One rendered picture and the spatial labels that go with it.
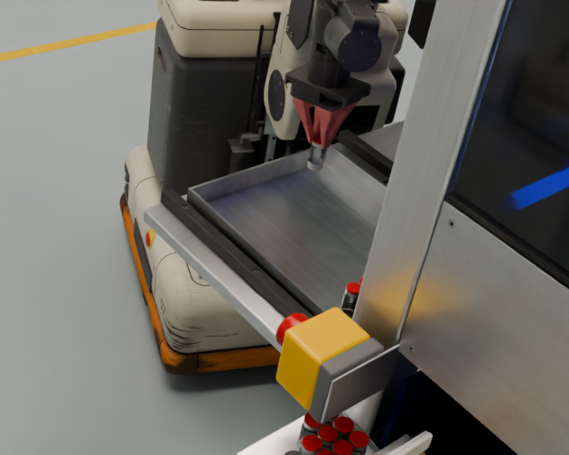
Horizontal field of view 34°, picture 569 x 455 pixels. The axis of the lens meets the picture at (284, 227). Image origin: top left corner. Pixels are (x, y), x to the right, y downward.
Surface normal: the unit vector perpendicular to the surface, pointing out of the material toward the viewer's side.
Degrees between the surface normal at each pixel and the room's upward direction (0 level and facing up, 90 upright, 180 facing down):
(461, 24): 90
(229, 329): 90
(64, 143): 0
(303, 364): 90
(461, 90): 90
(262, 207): 0
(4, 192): 0
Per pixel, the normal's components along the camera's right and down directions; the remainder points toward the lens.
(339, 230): 0.15, -0.79
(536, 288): -0.75, 0.30
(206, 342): 0.29, 0.61
